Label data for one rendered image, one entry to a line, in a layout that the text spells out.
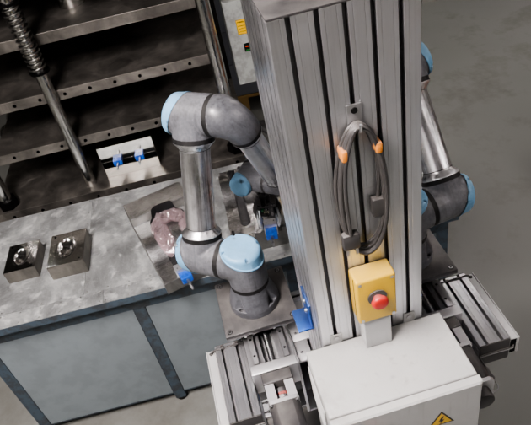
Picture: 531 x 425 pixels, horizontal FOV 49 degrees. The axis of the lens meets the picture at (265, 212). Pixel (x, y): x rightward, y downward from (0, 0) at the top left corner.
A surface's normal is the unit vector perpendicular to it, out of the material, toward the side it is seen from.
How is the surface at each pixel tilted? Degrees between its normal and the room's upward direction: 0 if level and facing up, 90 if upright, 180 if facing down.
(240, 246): 8
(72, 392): 90
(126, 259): 0
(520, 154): 0
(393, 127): 90
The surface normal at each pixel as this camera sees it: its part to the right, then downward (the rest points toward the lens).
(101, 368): 0.18, 0.61
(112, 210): -0.17, -0.75
